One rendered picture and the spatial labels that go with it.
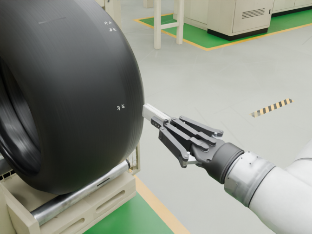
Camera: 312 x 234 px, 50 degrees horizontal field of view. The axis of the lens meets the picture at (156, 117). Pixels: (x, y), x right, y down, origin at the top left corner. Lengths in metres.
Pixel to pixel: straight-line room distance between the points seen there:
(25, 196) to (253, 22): 4.88
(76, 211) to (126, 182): 0.19
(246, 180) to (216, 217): 1.62
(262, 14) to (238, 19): 0.51
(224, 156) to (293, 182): 0.12
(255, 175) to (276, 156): 2.21
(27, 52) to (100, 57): 0.15
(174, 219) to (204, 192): 0.32
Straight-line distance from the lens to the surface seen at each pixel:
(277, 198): 0.57
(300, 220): 0.57
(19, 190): 1.24
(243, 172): 0.59
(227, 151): 0.61
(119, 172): 1.08
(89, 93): 0.74
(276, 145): 2.92
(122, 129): 0.82
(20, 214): 0.94
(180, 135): 0.66
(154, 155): 2.64
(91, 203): 1.04
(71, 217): 1.02
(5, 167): 1.19
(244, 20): 5.47
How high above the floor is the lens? 1.59
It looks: 30 degrees down
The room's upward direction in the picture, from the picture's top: straight up
